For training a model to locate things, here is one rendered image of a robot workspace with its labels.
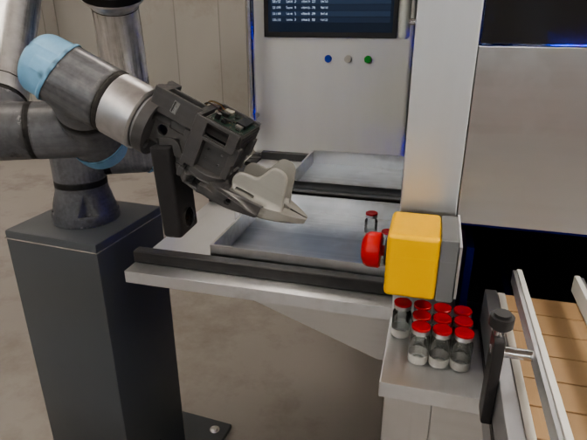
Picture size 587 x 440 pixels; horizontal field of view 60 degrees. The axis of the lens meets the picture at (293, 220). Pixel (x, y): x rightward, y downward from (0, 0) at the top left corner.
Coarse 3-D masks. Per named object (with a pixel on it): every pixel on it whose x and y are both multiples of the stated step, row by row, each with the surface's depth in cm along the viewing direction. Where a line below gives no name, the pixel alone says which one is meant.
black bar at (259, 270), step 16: (144, 256) 79; (160, 256) 78; (176, 256) 77; (192, 256) 77; (208, 256) 77; (224, 272) 76; (240, 272) 75; (256, 272) 74; (272, 272) 74; (288, 272) 73; (304, 272) 72; (320, 272) 72; (336, 272) 72; (336, 288) 72; (352, 288) 71; (368, 288) 70
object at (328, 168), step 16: (304, 160) 121; (320, 160) 130; (336, 160) 129; (352, 160) 128; (368, 160) 127; (384, 160) 126; (400, 160) 125; (304, 176) 120; (320, 176) 120; (336, 176) 120; (352, 176) 120; (368, 176) 120; (384, 176) 120; (400, 176) 120; (352, 192) 104; (368, 192) 103; (384, 192) 102; (400, 192) 102
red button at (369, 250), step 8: (368, 232) 57; (376, 232) 57; (368, 240) 56; (376, 240) 56; (368, 248) 55; (376, 248) 55; (368, 256) 56; (376, 256) 55; (368, 264) 56; (376, 264) 56
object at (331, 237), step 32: (256, 224) 93; (288, 224) 93; (320, 224) 93; (352, 224) 93; (384, 224) 93; (224, 256) 77; (256, 256) 76; (288, 256) 74; (320, 256) 81; (352, 256) 81
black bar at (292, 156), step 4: (264, 152) 134; (268, 152) 134; (272, 152) 134; (276, 152) 134; (280, 152) 134; (284, 152) 134; (288, 152) 134; (292, 152) 134; (264, 156) 135; (268, 156) 135; (272, 156) 134; (276, 156) 134; (280, 156) 134; (284, 156) 133; (288, 156) 133; (292, 156) 133; (296, 156) 132; (300, 156) 132; (304, 156) 132; (288, 160) 133; (292, 160) 133; (296, 160) 133; (300, 160) 133
